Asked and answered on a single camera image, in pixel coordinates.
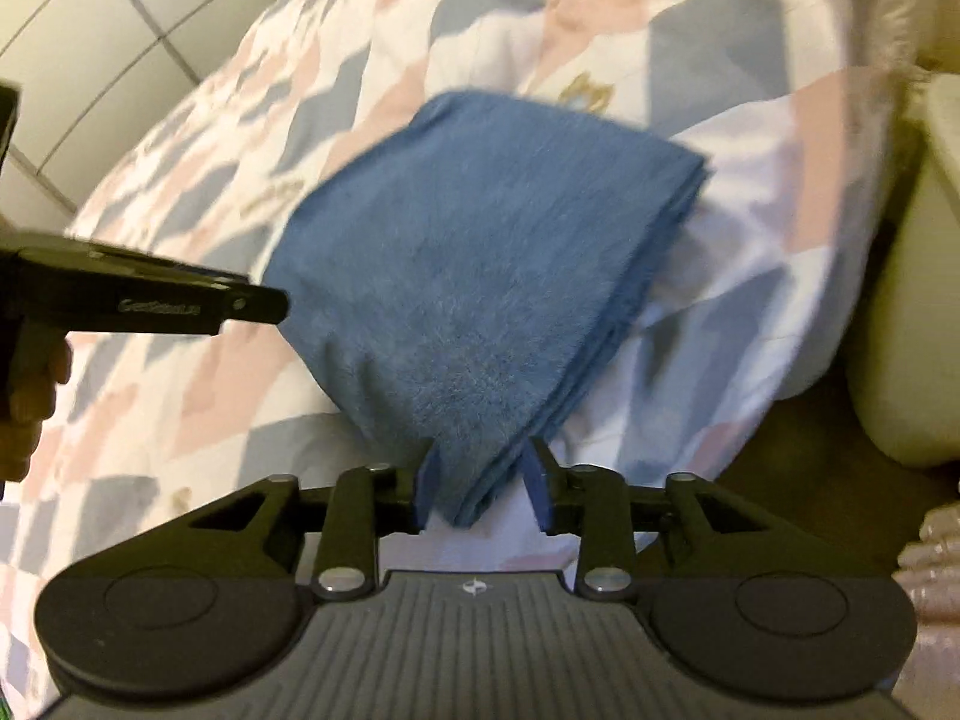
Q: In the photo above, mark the blue denim jeans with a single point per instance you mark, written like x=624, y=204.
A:
x=468, y=279

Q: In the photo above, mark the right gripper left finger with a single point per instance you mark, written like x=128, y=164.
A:
x=365, y=505

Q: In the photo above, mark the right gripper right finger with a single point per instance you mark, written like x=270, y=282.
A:
x=593, y=504

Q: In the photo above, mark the checkered pink blue bed quilt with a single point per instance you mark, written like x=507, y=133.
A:
x=789, y=101

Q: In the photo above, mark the white wardrobe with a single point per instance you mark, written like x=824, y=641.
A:
x=95, y=76

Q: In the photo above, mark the person's left hand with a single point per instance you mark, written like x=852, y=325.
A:
x=31, y=404

